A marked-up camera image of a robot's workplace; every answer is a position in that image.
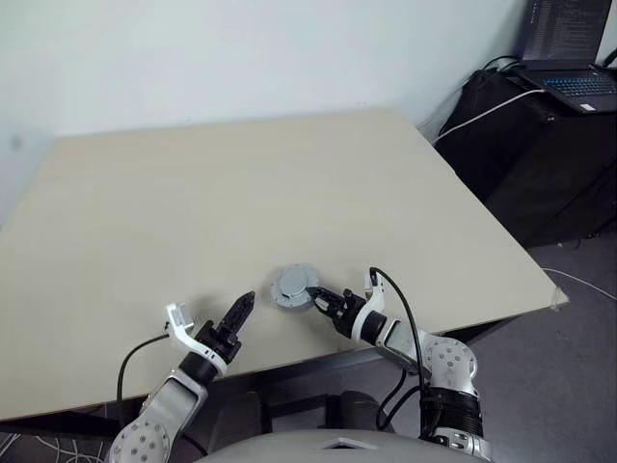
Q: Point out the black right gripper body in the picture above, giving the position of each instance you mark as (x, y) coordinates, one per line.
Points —
(348, 308)

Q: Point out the dark rounded shape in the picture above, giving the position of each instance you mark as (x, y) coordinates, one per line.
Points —
(356, 410)

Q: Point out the round grey motor lid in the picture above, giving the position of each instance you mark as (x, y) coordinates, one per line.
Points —
(295, 282)

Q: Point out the clear table corner guard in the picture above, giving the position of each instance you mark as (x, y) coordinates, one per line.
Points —
(559, 297)

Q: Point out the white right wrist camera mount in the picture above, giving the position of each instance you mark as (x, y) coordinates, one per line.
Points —
(373, 301)

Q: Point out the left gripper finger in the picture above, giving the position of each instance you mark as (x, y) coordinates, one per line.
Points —
(244, 316)
(235, 309)

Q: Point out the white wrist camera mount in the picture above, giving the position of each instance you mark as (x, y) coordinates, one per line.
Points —
(373, 301)
(180, 333)

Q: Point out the round grey motor housing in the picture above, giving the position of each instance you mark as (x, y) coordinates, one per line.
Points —
(284, 301)

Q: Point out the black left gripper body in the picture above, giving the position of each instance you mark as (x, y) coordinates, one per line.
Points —
(219, 345)

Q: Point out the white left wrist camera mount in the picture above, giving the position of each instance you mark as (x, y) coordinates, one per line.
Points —
(180, 333)

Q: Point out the grey robot torso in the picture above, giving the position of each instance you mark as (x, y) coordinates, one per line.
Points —
(337, 448)

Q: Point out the black open laptop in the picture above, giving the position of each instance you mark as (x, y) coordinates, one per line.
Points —
(564, 43)

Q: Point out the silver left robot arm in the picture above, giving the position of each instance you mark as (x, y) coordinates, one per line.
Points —
(164, 410)

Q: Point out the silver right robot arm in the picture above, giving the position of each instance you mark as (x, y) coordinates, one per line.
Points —
(443, 362)

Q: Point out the large black case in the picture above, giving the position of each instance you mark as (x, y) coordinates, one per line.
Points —
(530, 169)

